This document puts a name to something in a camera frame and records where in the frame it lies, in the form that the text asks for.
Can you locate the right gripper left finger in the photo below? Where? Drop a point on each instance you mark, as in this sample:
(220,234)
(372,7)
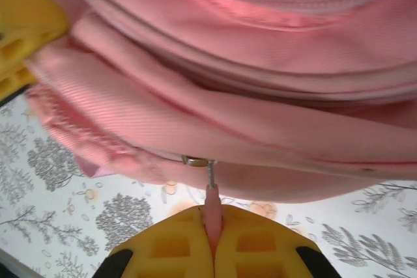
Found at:
(172,245)

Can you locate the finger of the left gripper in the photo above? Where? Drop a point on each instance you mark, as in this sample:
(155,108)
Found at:
(14,81)
(29,14)

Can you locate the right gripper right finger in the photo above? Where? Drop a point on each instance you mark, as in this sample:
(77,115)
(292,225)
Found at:
(260,245)

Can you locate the pink school backpack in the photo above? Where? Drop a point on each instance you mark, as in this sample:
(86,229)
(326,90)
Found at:
(228,63)

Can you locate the floral patterned table cover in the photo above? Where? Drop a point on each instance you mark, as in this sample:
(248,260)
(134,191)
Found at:
(49,209)

